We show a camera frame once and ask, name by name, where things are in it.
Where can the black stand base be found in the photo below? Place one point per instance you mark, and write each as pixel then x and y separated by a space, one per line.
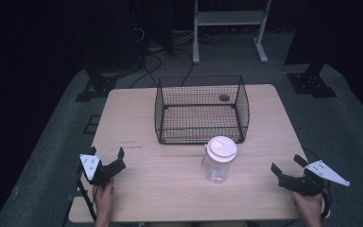
pixel 312 84
pixel 96 88

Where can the person's right hand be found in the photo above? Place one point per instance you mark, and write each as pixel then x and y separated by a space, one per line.
pixel 310 206

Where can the small dark round object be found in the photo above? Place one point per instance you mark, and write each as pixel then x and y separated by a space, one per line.
pixel 224 97

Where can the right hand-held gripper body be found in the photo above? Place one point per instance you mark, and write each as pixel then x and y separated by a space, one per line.
pixel 308 184

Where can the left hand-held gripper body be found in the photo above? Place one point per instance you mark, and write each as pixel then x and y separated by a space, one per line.
pixel 91 165

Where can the white metal stand frame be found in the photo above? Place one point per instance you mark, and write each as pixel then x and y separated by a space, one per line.
pixel 230 18

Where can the black rectangular floor frame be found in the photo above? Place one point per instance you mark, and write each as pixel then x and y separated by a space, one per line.
pixel 92 124

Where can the clear jar with white lid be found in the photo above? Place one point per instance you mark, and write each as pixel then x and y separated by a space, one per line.
pixel 219 160

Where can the person's left hand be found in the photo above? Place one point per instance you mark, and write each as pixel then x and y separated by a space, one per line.
pixel 104 198

